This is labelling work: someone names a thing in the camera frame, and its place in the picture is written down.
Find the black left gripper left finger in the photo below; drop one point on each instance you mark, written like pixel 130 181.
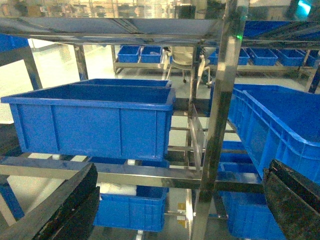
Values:
pixel 67 214

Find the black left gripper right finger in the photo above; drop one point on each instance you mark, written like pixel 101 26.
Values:
pixel 294 201

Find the blue bin right shelf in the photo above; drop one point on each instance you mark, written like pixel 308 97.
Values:
pixel 276 122

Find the blue bin shelf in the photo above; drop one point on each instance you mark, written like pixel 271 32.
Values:
pixel 276 122
pixel 108 121

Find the blue bin left shelf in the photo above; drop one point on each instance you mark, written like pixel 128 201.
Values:
pixel 108 121

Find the near steel shelf rack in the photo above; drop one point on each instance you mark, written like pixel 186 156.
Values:
pixel 231 23

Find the blue bin lower left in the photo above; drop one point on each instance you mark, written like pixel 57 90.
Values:
pixel 144 211

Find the blue bin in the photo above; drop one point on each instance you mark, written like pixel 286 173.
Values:
pixel 144 211
pixel 126 82

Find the blue bin behind left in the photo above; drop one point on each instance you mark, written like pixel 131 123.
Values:
pixel 126 82

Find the white office chair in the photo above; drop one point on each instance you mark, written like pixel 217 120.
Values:
pixel 182 58

